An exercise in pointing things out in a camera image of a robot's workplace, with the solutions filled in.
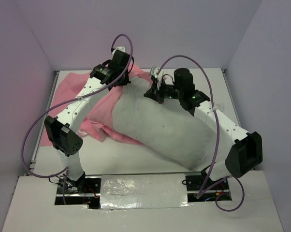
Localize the white pillow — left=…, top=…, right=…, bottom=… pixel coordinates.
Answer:
left=113, top=77, right=216, bottom=171

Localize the white foam board front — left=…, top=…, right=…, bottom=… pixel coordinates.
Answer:
left=0, top=169, right=288, bottom=232

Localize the pink pillowcase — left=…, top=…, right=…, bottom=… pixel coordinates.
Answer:
left=51, top=72, right=155, bottom=146

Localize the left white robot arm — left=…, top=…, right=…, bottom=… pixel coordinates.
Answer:
left=44, top=47, right=130, bottom=193

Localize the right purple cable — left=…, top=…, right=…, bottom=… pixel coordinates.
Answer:
left=157, top=55, right=246, bottom=213

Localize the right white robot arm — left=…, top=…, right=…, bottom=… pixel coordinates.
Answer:
left=144, top=67, right=262, bottom=189

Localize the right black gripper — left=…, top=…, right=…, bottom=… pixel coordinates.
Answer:
left=144, top=77, right=183, bottom=104

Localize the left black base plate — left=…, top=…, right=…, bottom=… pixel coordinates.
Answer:
left=52, top=175, right=102, bottom=209

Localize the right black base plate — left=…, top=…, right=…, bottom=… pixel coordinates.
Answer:
left=182, top=174, right=232, bottom=203

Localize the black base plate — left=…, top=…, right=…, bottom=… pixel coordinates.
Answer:
left=52, top=175, right=102, bottom=209
left=182, top=174, right=232, bottom=203

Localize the silver tape patch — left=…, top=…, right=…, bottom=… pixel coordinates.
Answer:
left=100, top=174, right=189, bottom=210

